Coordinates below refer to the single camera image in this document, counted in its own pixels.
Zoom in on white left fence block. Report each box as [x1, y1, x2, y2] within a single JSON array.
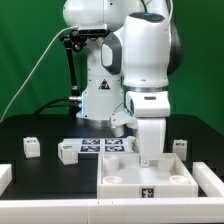
[[0, 164, 12, 196]]

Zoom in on fiducial marker sheet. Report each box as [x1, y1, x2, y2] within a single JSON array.
[[63, 138, 134, 153]]

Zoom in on white camera cable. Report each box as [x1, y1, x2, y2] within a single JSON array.
[[0, 26, 80, 124]]

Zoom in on white front fence rail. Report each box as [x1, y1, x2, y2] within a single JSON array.
[[0, 197, 224, 224]]

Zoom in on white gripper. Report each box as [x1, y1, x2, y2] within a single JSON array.
[[111, 91, 170, 167]]

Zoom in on black base cables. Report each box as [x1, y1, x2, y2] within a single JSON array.
[[34, 96, 83, 116]]

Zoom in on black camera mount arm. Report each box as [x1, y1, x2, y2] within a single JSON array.
[[59, 33, 87, 117]]

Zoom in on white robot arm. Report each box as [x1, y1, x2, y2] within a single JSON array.
[[63, 0, 182, 167]]

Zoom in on white square table top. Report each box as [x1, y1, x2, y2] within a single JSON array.
[[97, 153, 198, 199]]

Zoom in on grey camera on mount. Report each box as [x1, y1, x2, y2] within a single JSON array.
[[71, 24, 109, 38]]

